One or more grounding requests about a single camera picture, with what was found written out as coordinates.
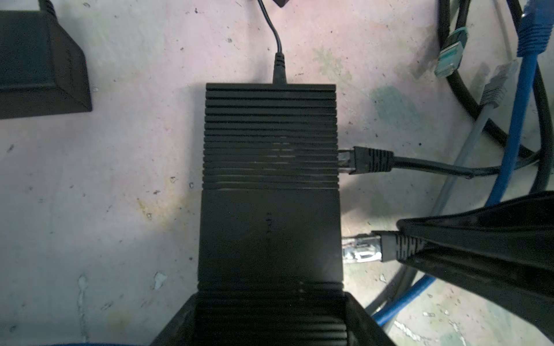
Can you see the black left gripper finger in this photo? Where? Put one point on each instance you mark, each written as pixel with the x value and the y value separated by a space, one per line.
pixel 521 226
pixel 523 290

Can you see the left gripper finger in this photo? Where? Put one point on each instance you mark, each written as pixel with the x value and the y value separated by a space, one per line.
pixel 180 330
pixel 362 330

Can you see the black network switch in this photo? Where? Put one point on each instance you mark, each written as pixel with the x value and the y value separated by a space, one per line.
pixel 270 266

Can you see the black power adapter left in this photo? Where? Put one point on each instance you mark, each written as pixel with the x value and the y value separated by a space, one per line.
pixel 43 70

